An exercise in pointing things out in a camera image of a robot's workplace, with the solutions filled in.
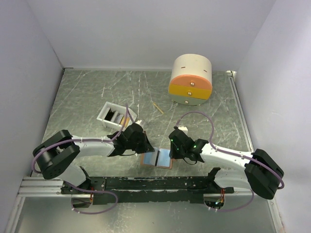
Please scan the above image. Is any white card stack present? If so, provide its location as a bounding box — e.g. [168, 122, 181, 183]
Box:
[115, 114, 124, 124]

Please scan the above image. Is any round white drawer cabinet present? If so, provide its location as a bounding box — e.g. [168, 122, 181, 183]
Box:
[168, 54, 212, 106]

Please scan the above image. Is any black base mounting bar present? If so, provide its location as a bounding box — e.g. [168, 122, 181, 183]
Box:
[60, 176, 235, 206]

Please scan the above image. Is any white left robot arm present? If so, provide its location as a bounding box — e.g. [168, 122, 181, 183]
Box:
[32, 123, 155, 194]

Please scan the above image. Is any pink leather card holder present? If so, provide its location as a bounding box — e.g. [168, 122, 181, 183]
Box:
[140, 148, 173, 169]

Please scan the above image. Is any aluminium right side rail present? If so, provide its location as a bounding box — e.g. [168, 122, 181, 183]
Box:
[226, 70, 255, 152]

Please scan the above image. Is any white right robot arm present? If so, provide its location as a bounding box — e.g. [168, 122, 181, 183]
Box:
[169, 128, 284, 200]

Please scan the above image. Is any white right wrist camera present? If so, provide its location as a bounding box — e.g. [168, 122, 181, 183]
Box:
[174, 126, 188, 135]

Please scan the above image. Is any aluminium rail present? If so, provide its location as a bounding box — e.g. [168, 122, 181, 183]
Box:
[226, 70, 255, 152]
[17, 176, 73, 198]

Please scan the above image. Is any aluminium front rail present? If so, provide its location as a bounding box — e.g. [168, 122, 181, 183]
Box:
[17, 176, 73, 198]

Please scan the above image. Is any gold card stack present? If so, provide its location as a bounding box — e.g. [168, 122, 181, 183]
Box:
[120, 117, 130, 127]

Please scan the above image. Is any white card storage box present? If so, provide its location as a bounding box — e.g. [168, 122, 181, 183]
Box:
[97, 102, 137, 131]

